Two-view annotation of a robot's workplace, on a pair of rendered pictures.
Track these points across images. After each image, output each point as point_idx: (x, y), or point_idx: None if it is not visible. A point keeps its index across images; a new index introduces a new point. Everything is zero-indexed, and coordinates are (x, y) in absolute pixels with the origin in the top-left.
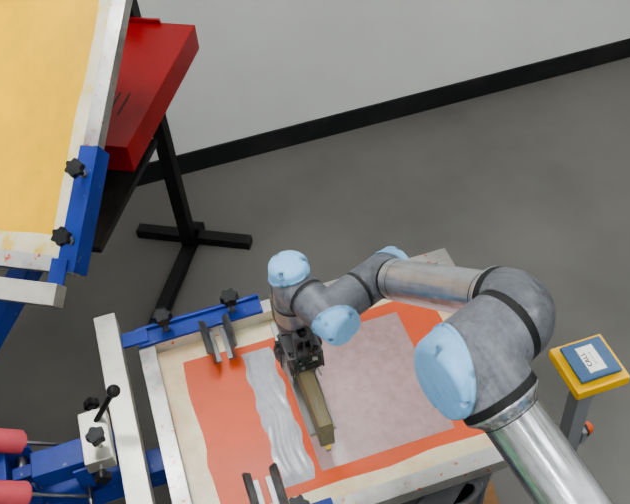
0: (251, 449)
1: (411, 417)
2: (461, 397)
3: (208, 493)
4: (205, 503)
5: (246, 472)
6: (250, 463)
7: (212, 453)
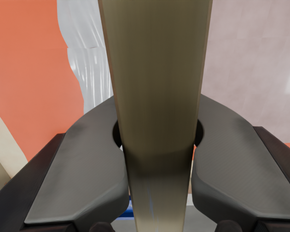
0: (54, 98)
1: (289, 115)
2: None
3: (2, 137)
4: (2, 146)
5: (49, 126)
6: (54, 116)
7: None
